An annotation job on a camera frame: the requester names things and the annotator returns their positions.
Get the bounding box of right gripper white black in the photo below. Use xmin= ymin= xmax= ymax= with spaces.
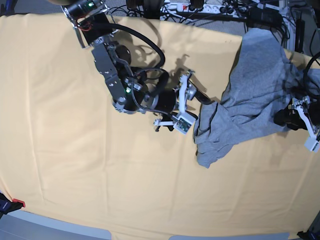
xmin=152 ymin=69 xmax=218 ymax=136

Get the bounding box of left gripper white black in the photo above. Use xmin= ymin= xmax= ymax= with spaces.
xmin=273 ymin=96 xmax=320 ymax=142

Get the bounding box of grey t-shirt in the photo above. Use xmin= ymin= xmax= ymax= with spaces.
xmin=193 ymin=27 xmax=320 ymax=169

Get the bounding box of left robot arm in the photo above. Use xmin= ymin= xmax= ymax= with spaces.
xmin=273 ymin=53 xmax=320 ymax=153

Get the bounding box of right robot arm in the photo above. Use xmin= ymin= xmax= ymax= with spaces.
xmin=60 ymin=0 xmax=212 ymax=134

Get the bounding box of black power adapter box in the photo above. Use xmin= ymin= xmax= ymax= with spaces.
xmin=246 ymin=7 xmax=283 ymax=28

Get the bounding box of white power strip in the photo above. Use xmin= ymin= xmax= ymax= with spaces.
xmin=161 ymin=1 xmax=248 ymax=18

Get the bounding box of black clamp right corner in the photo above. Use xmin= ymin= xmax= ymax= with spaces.
xmin=297 ymin=230 xmax=320 ymax=240

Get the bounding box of red black clamp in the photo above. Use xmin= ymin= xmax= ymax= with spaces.
xmin=0 ymin=192 xmax=26 ymax=218

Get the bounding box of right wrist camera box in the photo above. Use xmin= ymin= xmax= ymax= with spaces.
xmin=173 ymin=112 xmax=198 ymax=135

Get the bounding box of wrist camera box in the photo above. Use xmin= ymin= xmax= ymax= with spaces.
xmin=173 ymin=112 xmax=198 ymax=135
xmin=304 ymin=136 xmax=320 ymax=153

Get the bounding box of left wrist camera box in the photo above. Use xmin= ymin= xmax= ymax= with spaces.
xmin=304 ymin=136 xmax=320 ymax=153

